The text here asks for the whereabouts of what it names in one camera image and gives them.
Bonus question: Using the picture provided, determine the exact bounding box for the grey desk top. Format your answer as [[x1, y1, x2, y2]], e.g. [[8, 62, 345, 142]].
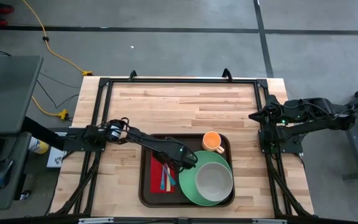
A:
[[0, 55, 45, 135]]

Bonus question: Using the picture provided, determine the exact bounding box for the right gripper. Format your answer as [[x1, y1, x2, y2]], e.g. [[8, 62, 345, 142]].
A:
[[249, 96, 284, 125]]

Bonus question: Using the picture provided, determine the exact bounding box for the spoon with teal handle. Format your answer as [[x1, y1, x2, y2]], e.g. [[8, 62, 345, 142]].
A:
[[159, 164, 168, 192]]

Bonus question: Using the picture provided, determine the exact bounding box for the orange mug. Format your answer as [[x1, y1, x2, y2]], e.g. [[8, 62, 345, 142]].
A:
[[201, 131, 226, 155]]

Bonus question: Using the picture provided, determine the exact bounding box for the white bowl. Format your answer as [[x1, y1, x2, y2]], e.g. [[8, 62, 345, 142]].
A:
[[195, 161, 234, 202]]

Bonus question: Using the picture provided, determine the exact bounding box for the yellow extension cord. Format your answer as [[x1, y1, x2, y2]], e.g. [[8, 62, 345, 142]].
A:
[[22, 0, 94, 77]]

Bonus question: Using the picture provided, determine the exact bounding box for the silver bracket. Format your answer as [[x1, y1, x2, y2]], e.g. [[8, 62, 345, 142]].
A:
[[78, 217, 114, 224], [253, 219, 287, 224]]

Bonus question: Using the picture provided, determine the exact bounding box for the red cloth napkin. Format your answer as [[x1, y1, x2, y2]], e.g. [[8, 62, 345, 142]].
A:
[[150, 151, 177, 194]]

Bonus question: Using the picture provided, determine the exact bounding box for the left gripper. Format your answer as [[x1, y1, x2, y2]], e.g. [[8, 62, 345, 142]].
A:
[[166, 143, 198, 174]]

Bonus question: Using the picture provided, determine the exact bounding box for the yellow cord with splitter plug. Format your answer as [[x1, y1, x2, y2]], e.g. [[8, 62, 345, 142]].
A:
[[31, 95, 71, 121]]

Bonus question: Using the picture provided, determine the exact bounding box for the white cardboard box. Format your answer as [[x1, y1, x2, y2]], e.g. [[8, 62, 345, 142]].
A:
[[47, 147, 68, 169]]

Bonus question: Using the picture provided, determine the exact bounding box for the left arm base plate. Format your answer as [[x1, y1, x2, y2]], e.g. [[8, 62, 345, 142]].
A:
[[62, 127, 107, 153]]

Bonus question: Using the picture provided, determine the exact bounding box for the white and yellow canister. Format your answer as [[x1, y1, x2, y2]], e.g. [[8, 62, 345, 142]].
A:
[[28, 136, 50, 155]]

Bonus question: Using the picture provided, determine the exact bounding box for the grey keyboard shelf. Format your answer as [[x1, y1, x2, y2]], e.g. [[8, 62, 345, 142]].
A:
[[0, 132, 33, 211]]

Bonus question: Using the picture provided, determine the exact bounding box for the green plate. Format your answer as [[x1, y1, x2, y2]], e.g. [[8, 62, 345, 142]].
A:
[[178, 150, 234, 207]]

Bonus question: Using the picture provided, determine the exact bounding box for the black computer mouse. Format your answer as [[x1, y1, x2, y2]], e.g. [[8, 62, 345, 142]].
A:
[[0, 158, 14, 190]]

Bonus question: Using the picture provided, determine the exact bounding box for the fork with teal handle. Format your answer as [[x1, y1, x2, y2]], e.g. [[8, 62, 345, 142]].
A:
[[165, 164, 177, 187]]

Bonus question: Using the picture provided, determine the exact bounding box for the black metal table frame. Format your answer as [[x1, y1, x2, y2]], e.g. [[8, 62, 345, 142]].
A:
[[50, 68, 315, 217]]

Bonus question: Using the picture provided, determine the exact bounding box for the brown plastic tray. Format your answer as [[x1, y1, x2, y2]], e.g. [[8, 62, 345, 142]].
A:
[[138, 133, 236, 208]]

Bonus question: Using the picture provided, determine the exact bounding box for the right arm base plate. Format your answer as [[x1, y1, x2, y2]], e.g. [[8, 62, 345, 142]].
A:
[[258, 129, 305, 156]]

